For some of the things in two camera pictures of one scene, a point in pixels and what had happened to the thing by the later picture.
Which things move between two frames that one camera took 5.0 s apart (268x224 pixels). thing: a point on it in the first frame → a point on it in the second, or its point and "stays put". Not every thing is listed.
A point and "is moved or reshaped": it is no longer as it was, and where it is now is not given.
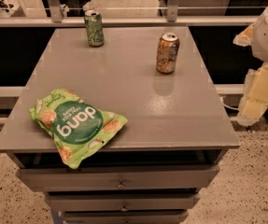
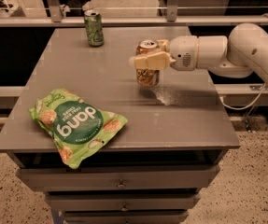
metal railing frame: (57, 20) stays put
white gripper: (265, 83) → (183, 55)
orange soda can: (166, 53) is moved or reshaped
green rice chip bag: (77, 128) stays put
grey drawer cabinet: (153, 169) stays put
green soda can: (93, 24) stays put
